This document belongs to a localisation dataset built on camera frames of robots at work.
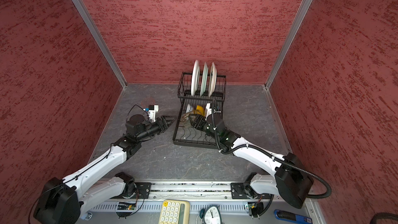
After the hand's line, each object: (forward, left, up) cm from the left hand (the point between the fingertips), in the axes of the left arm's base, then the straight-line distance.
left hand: (176, 122), depth 76 cm
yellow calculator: (-35, -1, -18) cm, 40 cm away
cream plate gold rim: (+16, -18, +15) cm, 28 cm away
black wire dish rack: (+2, -7, -20) cm, 21 cm away
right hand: (+1, -7, -1) cm, 7 cm away
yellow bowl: (+15, -12, -9) cm, 21 cm away
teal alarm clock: (-36, -18, -16) cm, 44 cm away
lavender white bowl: (+2, -17, +8) cm, 18 cm away
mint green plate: (+17, -14, +14) cm, 26 cm away
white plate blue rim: (+17, -9, +15) cm, 24 cm away
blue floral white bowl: (+15, -5, -8) cm, 18 cm away
